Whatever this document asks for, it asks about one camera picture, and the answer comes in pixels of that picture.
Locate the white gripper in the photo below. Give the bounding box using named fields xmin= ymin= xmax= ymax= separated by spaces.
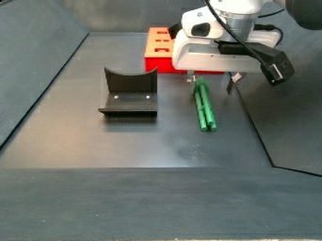
xmin=172 ymin=28 xmax=282 ymax=96

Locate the red shape sorter block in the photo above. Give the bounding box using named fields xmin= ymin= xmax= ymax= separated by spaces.
xmin=144 ymin=26 xmax=226 ymax=75

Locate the green three prong object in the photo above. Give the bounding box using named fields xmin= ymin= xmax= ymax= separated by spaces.
xmin=194 ymin=77 xmax=217 ymax=131

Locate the black cable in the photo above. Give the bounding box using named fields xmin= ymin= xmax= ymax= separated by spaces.
xmin=204 ymin=0 xmax=288 ymax=69

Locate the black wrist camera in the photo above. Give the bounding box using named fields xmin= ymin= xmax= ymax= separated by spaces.
xmin=220 ymin=41 xmax=295 ymax=86

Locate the black curved fixture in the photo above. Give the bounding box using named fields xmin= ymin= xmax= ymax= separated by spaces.
xmin=98 ymin=69 xmax=158 ymax=116

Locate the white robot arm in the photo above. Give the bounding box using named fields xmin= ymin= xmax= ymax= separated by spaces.
xmin=169 ymin=0 xmax=322 ymax=86

